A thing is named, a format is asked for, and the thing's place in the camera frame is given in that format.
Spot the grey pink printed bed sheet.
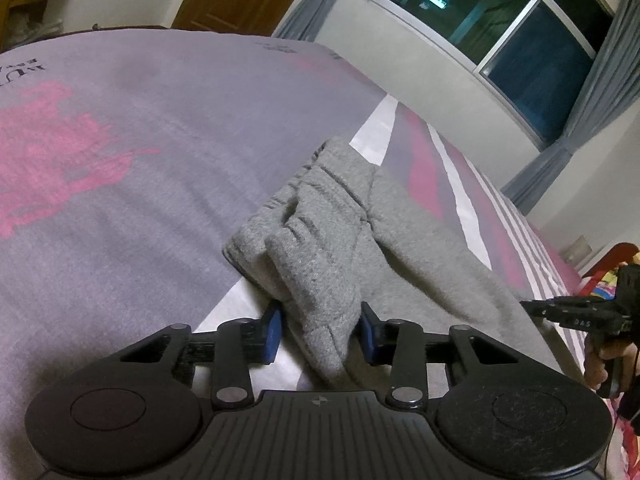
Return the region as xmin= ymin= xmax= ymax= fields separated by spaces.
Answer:
xmin=0 ymin=27 xmax=601 ymax=480

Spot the grey blue curtain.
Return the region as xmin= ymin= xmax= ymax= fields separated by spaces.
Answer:
xmin=272 ymin=0 xmax=357 ymax=44
xmin=500 ymin=0 xmax=640 ymax=217

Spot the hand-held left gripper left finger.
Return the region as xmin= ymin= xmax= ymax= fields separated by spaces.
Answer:
xmin=120 ymin=305 xmax=284 ymax=411

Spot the person's right hand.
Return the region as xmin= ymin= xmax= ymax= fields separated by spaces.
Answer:
xmin=582 ymin=342 xmax=628 ymax=392

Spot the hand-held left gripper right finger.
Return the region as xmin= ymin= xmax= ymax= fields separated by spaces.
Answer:
xmin=358 ymin=302 xmax=521 ymax=409

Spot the wall socket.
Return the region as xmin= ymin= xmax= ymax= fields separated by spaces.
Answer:
xmin=562 ymin=235 xmax=592 ymax=262

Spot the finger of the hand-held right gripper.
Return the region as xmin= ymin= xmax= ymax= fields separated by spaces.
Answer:
xmin=519 ymin=297 xmax=622 ymax=332

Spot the window with white frame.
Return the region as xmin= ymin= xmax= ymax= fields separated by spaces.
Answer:
xmin=362 ymin=0 xmax=619 ymax=149

